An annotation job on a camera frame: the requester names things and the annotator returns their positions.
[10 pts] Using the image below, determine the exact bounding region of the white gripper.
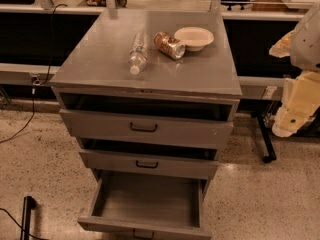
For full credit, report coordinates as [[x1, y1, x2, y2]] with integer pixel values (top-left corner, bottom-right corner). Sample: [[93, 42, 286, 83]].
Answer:
[[269, 30, 320, 138]]

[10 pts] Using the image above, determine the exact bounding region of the grey drawer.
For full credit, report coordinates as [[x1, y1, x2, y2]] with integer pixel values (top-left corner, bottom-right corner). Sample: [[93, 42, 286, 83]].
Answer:
[[79, 149, 219, 179], [60, 109, 233, 149], [78, 171, 211, 240]]

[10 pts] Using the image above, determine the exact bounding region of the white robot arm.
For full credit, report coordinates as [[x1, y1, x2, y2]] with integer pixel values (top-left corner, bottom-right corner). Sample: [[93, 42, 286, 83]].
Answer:
[[269, 4, 320, 137]]

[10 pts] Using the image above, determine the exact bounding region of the grey middle drawer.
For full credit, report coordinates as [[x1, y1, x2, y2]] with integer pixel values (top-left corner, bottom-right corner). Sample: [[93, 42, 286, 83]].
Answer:
[[79, 149, 219, 179]]

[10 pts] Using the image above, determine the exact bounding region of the grey top drawer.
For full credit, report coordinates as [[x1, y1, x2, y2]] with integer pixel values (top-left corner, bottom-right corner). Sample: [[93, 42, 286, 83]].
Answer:
[[60, 109, 233, 149]]

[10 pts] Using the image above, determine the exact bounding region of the white paper bowl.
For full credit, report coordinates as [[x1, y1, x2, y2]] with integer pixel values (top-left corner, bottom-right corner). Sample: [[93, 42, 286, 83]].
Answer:
[[174, 27, 214, 52]]

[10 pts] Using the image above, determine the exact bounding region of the grey drawer cabinet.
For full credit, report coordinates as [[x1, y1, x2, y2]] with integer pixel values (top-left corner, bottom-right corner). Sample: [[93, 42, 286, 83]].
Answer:
[[49, 8, 243, 198]]

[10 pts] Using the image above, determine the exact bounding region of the clear plastic water bottle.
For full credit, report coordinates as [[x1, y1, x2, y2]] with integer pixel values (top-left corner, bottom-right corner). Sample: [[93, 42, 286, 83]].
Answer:
[[128, 32, 149, 75]]

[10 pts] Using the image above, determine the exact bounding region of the black stand leg with caster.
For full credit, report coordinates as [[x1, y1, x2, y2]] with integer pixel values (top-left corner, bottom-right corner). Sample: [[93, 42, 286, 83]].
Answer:
[[251, 112, 277, 163]]

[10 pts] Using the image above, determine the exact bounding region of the brown soda can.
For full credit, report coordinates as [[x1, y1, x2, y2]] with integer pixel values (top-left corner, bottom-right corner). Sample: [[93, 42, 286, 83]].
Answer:
[[154, 32, 186, 60]]

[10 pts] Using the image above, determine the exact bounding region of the grey bottom drawer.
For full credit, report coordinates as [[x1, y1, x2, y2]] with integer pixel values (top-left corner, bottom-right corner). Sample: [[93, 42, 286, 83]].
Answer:
[[78, 171, 211, 240]]

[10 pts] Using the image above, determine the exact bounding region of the black cable on floor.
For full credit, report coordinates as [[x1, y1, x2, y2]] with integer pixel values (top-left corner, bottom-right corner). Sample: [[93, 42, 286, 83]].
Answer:
[[0, 3, 69, 144]]

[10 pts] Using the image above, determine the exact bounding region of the black floor post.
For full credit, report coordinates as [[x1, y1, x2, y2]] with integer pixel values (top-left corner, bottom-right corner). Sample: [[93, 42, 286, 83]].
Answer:
[[20, 196, 36, 240]]

